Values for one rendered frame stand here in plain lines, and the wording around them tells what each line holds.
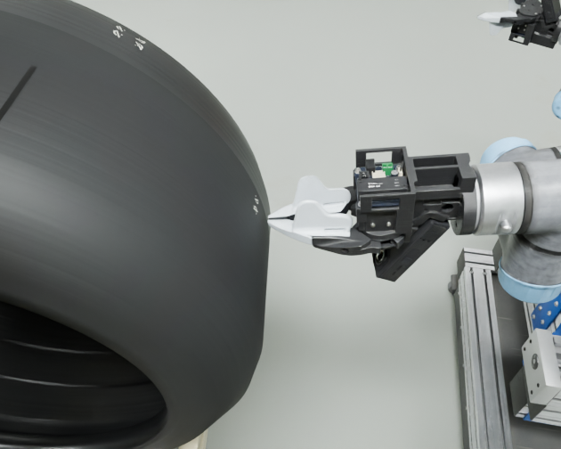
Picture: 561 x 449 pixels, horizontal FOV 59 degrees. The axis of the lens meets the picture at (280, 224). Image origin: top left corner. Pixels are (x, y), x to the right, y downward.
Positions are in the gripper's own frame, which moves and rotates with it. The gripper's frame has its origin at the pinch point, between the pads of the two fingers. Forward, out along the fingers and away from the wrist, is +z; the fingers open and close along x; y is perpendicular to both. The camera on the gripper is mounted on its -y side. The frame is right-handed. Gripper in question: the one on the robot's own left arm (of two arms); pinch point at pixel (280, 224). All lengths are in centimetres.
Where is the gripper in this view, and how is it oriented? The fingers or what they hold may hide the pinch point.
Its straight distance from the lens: 55.6
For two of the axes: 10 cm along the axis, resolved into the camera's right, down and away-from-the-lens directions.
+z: -9.9, 0.5, 1.1
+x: -0.4, 7.4, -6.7
